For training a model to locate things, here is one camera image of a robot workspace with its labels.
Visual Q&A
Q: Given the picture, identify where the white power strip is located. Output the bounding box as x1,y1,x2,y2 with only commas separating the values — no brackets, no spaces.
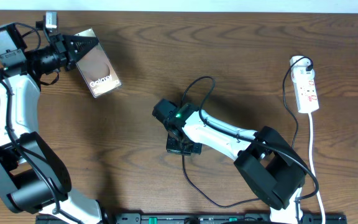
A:
290,55,319,114

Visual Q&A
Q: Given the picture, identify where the black USB charging cable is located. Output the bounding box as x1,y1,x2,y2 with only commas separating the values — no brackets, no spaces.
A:
181,55,314,209

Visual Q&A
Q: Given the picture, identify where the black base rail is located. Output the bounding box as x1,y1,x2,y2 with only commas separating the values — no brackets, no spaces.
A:
35,213,347,224

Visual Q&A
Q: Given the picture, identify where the white power strip cord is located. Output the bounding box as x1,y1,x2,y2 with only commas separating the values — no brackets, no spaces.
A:
307,112,326,224

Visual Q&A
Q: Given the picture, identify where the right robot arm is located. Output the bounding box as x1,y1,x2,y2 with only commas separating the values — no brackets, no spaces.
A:
152,99,306,223

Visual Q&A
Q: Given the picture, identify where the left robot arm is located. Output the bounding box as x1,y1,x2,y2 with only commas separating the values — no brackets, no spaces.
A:
0,29,111,223

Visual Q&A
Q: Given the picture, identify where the Galaxy S25 Ultra smartphone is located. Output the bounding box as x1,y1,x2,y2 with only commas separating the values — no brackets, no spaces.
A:
76,42,122,98

